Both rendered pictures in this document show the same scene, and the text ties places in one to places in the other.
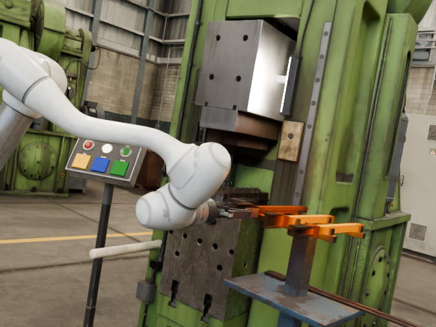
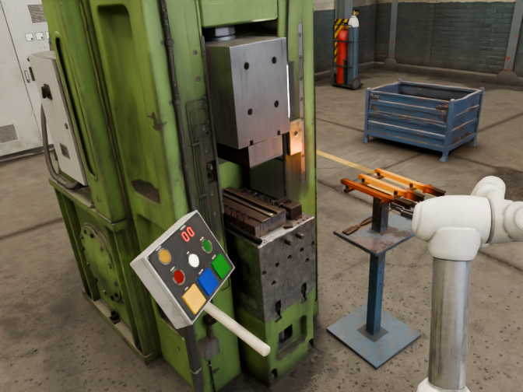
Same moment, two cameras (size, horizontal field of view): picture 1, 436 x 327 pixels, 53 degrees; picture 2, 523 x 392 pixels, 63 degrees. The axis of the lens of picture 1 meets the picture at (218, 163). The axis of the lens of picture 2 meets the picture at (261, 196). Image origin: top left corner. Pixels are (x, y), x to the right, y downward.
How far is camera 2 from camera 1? 248 cm
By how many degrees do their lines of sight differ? 76
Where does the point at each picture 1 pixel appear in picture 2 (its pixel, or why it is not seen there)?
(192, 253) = (286, 271)
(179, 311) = (285, 316)
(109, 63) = not seen: outside the picture
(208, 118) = (257, 155)
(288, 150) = (296, 145)
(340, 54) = (310, 51)
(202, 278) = (296, 279)
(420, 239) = (13, 138)
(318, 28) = (294, 30)
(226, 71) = (263, 101)
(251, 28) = (278, 48)
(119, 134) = not seen: hidden behind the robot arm
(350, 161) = not seen: hidden behind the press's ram
